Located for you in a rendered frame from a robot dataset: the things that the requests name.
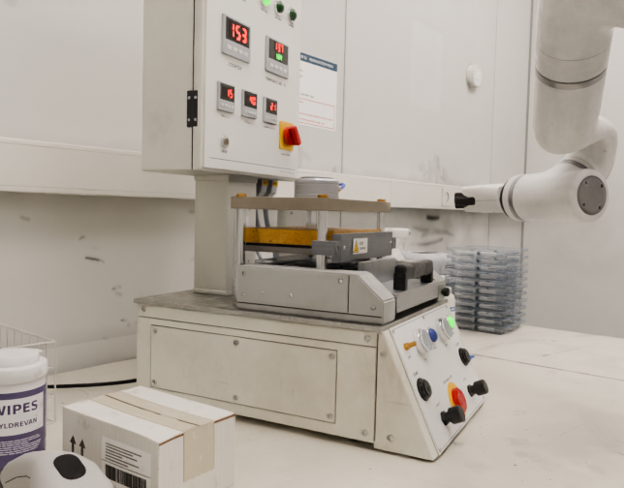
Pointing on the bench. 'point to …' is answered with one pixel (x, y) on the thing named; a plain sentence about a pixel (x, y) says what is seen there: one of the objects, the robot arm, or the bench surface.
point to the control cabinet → (222, 115)
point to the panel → (436, 374)
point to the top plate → (311, 198)
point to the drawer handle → (412, 273)
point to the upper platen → (292, 236)
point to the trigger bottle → (398, 241)
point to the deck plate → (187, 299)
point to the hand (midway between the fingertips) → (463, 199)
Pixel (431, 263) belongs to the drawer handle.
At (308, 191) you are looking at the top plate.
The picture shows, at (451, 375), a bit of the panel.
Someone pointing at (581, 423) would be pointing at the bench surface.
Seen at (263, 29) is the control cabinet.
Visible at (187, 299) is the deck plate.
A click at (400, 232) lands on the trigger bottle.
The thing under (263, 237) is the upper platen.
